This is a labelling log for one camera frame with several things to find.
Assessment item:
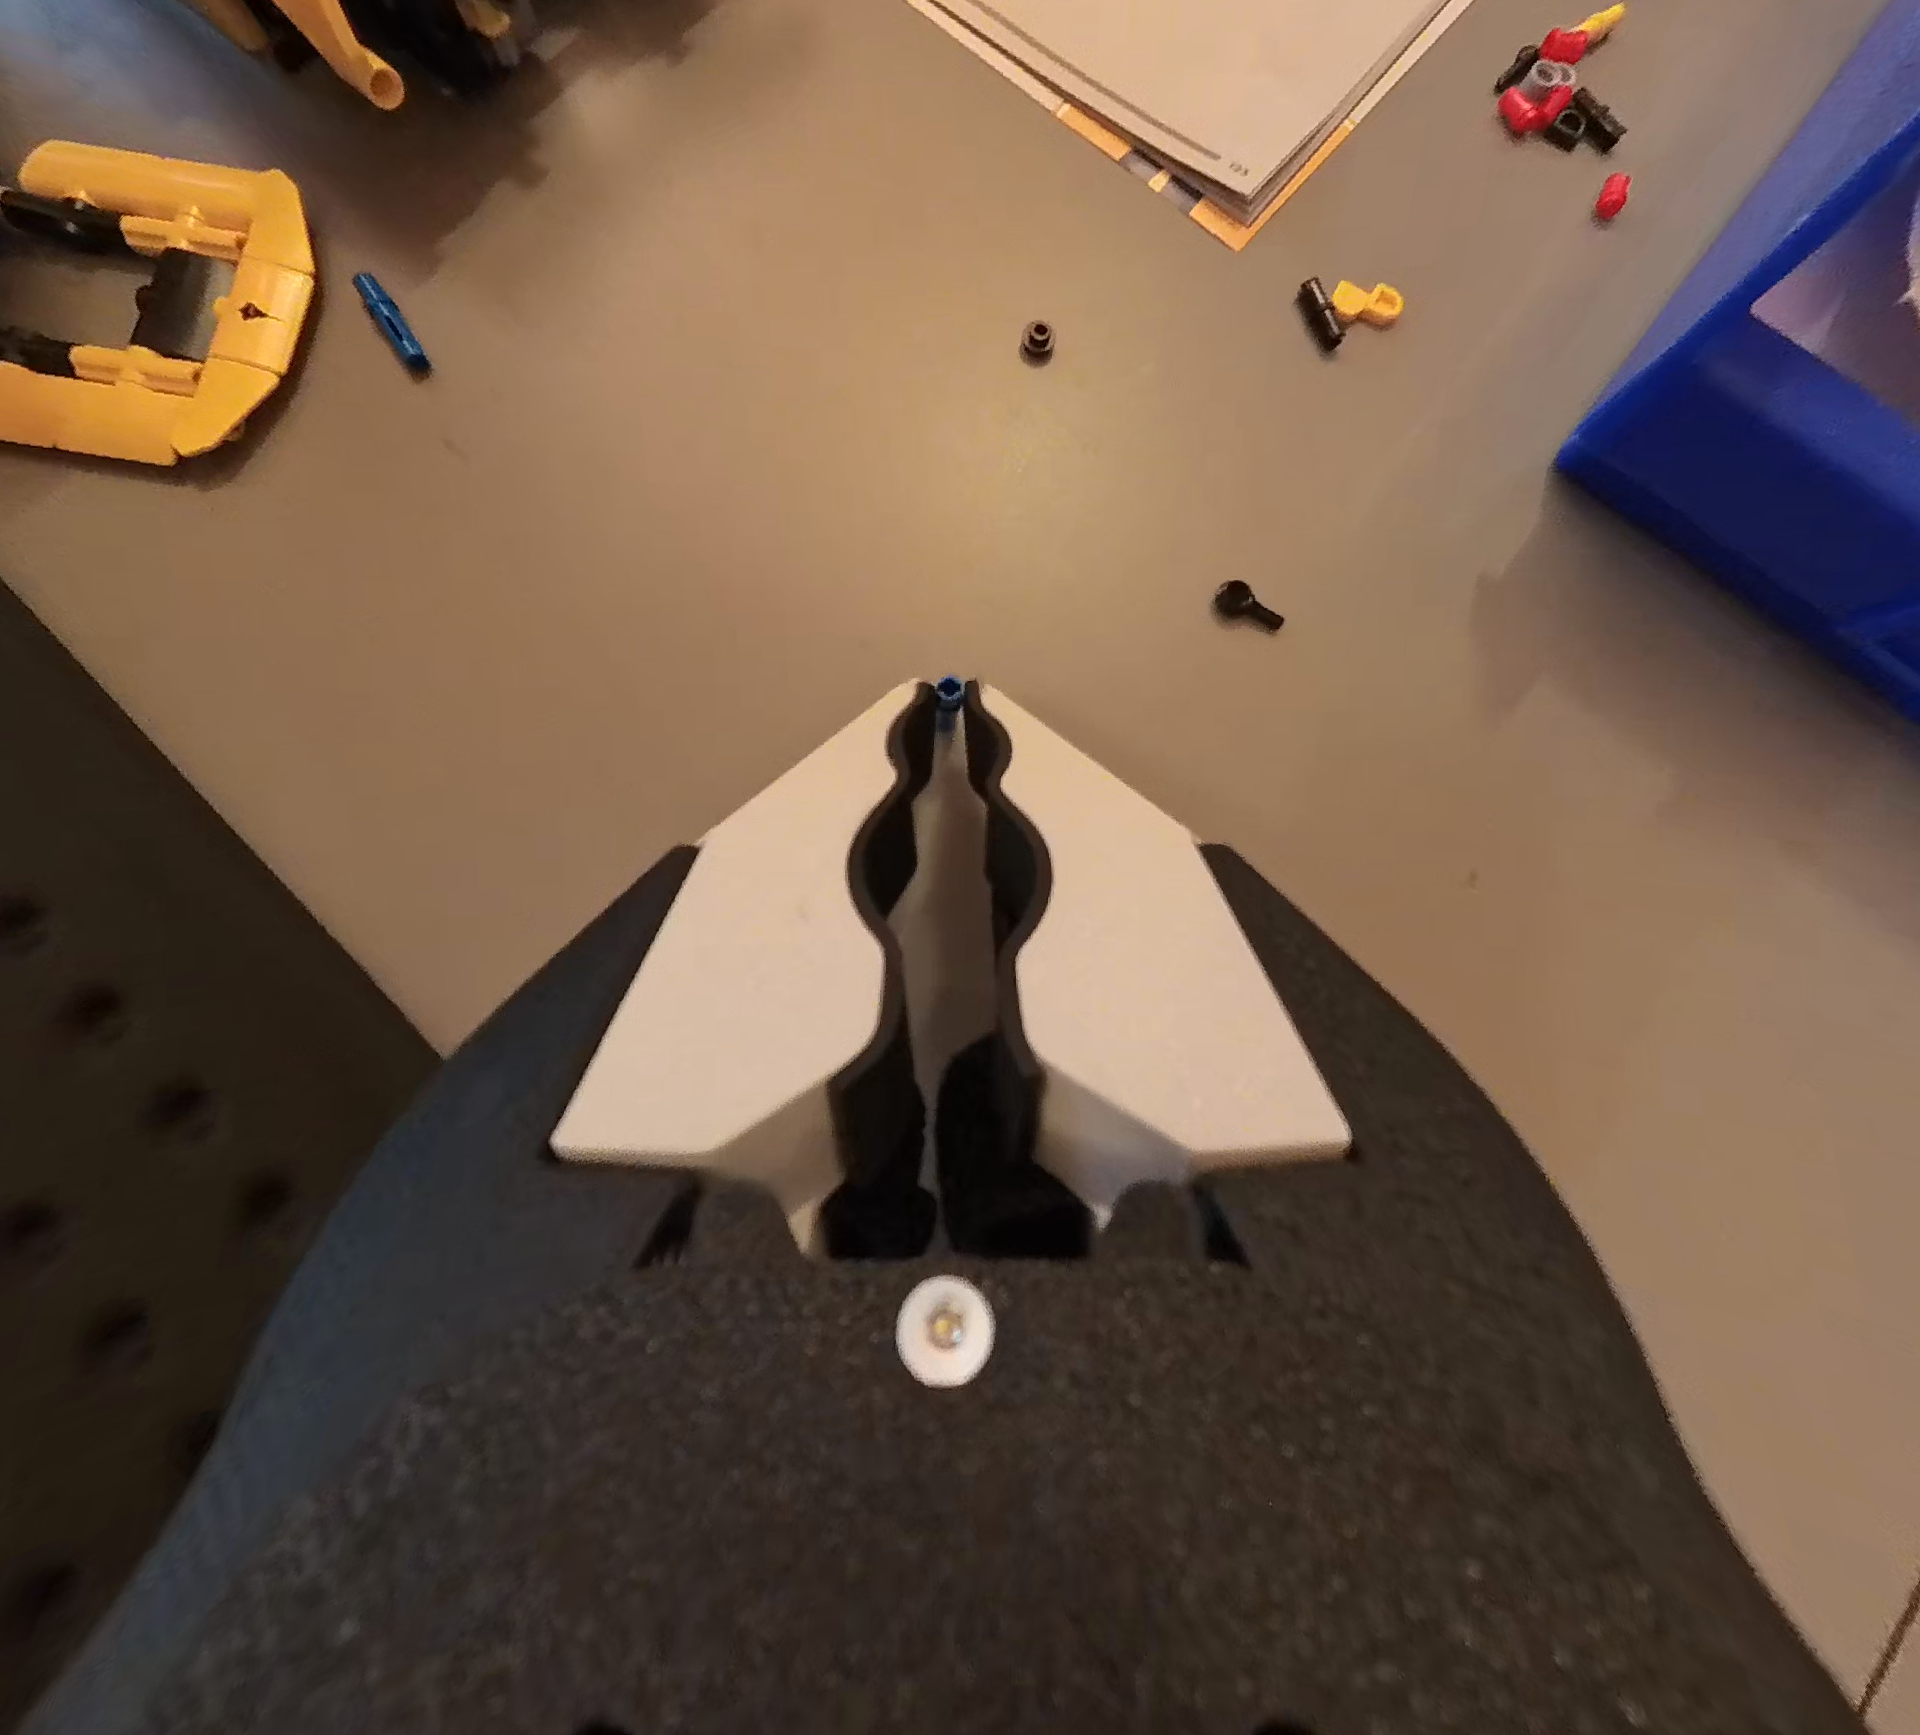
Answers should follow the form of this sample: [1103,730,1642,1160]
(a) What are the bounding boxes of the black and yellow connector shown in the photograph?
[1296,276,1410,354]

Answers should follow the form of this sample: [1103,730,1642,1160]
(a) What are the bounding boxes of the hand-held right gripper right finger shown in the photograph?
[956,680,1357,1188]

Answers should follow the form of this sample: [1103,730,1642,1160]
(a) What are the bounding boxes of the black perforated board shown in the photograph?
[0,578,452,1735]

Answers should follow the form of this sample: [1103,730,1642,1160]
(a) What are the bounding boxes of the blue plastic bin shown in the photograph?
[1551,2,1920,728]

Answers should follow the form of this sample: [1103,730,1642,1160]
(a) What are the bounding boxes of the grey desk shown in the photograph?
[0,0,1920,1707]

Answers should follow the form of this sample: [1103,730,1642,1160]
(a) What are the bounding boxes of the yellow U-shaped brick assembly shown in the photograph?
[0,138,322,472]

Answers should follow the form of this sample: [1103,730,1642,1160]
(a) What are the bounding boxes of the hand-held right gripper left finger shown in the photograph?
[545,676,942,1182]

